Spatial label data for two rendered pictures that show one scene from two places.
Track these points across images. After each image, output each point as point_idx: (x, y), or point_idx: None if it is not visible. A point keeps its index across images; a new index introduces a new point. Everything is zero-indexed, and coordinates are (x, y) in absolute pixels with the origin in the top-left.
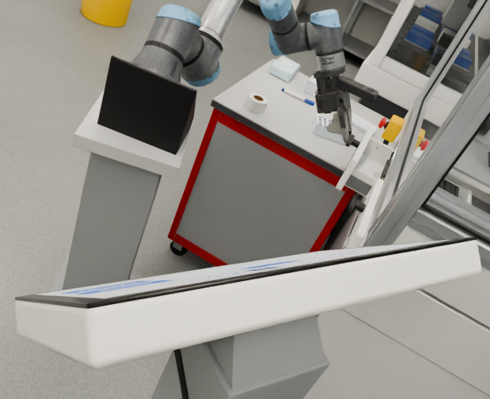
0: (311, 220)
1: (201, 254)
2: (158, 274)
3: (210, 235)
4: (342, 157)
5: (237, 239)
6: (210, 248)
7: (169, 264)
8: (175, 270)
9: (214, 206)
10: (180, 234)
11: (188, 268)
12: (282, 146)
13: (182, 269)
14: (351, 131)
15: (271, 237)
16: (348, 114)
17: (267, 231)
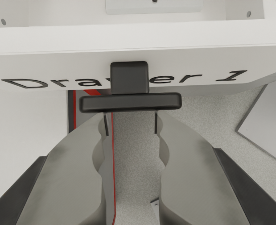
0: (94, 114)
1: (114, 183)
2: (138, 196)
3: (111, 190)
4: (14, 117)
5: (109, 169)
6: (113, 181)
7: (124, 195)
8: (125, 189)
9: (106, 212)
10: (114, 210)
11: (117, 181)
12: None
13: (121, 185)
14: (106, 116)
15: (104, 143)
16: (100, 193)
17: (104, 151)
